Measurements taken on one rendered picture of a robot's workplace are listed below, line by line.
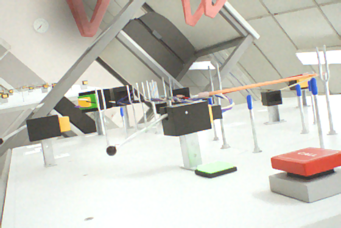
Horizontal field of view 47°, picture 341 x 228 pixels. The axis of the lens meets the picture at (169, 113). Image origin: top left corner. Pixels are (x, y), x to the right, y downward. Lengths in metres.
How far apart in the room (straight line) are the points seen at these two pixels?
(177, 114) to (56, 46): 7.67
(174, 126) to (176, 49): 1.18
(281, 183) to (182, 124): 0.19
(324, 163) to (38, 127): 0.58
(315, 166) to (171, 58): 1.35
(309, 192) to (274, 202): 0.03
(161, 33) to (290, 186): 1.35
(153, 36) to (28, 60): 6.51
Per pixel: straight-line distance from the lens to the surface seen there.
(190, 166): 0.55
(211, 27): 1.93
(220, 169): 0.50
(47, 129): 0.82
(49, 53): 8.13
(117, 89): 1.30
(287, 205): 0.36
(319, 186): 0.37
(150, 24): 1.66
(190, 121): 0.53
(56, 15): 8.23
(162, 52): 1.66
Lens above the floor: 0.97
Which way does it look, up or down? 13 degrees up
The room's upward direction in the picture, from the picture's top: 38 degrees clockwise
